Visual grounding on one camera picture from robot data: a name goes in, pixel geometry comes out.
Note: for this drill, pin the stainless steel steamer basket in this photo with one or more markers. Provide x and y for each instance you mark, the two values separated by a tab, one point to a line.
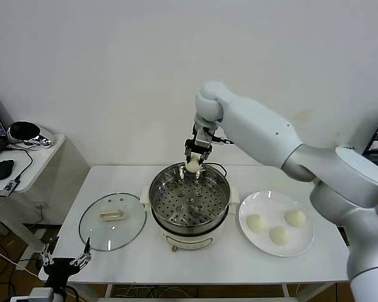
211	217

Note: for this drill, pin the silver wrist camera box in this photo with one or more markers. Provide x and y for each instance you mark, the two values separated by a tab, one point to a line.
41	295
204	138

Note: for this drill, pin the white wall socket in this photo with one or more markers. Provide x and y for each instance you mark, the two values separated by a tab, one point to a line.
41	206

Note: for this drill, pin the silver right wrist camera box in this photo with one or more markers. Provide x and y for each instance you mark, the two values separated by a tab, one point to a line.
204	138

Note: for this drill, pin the grey usb dongle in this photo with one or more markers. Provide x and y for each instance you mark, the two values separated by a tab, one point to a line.
9	188

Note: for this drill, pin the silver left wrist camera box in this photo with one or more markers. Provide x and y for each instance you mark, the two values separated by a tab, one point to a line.
41	295

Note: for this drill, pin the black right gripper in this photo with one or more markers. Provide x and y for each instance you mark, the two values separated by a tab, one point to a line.
198	148

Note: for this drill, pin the black computer mouse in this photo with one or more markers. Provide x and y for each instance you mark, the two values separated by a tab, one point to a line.
2	169

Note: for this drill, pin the round white plate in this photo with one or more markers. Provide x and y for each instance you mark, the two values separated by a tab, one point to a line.
258	245

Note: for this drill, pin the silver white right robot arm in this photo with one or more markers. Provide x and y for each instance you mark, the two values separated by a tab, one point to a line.
271	132

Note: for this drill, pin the white electric cooker pot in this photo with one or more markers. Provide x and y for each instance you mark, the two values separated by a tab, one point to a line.
189	243

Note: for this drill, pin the chrome and black headset device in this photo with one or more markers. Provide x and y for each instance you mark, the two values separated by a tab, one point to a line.
22	130

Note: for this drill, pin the white steamed baozi bun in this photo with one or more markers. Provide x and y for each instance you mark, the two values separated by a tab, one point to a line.
295	218
257	223
280	236
192	165

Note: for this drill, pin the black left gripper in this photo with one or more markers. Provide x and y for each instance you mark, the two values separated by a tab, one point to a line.
58	267

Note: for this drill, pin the white side table with mouse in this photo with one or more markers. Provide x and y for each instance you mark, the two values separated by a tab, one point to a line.
47	157

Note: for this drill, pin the round glass pot lid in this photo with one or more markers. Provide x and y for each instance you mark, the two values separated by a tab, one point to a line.
119	226

